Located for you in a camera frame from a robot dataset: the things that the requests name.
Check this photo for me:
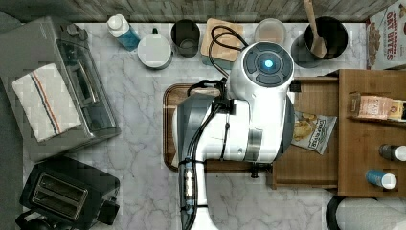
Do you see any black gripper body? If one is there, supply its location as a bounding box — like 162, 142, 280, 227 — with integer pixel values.
250, 163, 272, 178

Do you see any wooden drawer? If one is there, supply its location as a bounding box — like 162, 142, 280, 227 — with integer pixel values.
268, 77, 338, 189

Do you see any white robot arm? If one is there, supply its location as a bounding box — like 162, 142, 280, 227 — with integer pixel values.
172, 41, 295, 230

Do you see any chips bag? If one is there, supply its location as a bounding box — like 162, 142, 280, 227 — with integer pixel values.
291, 111, 337, 154

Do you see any paper towel roll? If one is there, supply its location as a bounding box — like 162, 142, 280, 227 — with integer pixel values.
326, 196, 406, 230

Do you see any wooden tray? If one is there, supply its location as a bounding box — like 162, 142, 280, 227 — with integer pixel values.
162, 82, 276, 173

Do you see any teal box wooden lid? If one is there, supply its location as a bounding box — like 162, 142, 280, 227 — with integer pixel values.
200, 18, 243, 70

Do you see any blue spice bottle white cap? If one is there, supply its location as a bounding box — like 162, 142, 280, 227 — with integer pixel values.
366, 170, 397, 190

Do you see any pink tea box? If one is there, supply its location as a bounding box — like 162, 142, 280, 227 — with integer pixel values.
349, 92, 393, 120

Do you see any wooden spatula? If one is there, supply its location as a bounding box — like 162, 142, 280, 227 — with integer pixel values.
303, 0, 327, 58

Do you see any clear jar with powder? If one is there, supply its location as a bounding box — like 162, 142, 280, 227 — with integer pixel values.
254, 18, 286, 45

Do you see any dark spice bottle white cap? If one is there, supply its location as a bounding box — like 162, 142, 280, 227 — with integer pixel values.
378, 144, 406, 162

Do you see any dark grey cup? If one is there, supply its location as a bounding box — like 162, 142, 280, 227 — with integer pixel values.
170, 19, 200, 58

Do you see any white round lidded canister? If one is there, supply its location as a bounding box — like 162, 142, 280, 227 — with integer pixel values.
138, 28, 173, 70

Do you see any black utensil holder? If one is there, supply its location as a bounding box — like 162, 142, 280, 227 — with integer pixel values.
290, 15, 350, 69

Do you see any cinnamon oat bites cereal box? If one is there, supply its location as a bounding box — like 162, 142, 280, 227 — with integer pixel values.
367, 0, 406, 70

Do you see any black two-slot toaster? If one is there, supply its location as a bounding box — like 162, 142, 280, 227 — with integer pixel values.
19, 156, 120, 230

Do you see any silver toaster oven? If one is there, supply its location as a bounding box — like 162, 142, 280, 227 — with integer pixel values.
1, 16, 121, 162

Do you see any striped white dish towel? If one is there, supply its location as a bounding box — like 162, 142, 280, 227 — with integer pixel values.
11, 63, 81, 142

